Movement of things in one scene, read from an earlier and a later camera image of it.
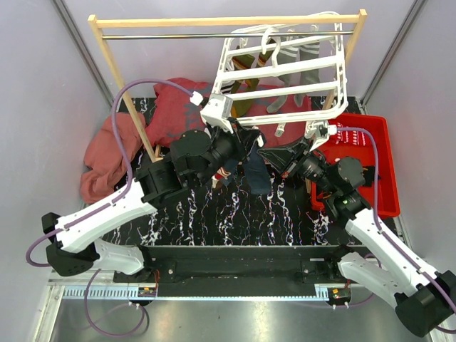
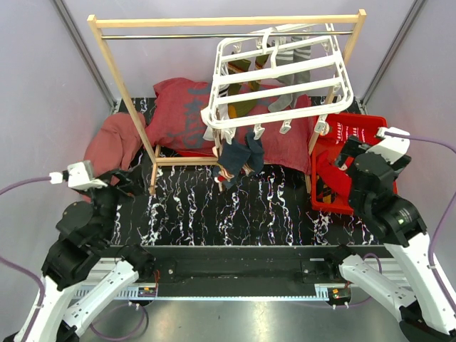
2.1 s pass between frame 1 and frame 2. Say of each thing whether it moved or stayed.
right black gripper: moved
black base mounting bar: stayed
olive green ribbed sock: moved
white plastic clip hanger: moved
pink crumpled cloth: stayed
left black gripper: moved
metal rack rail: stayed
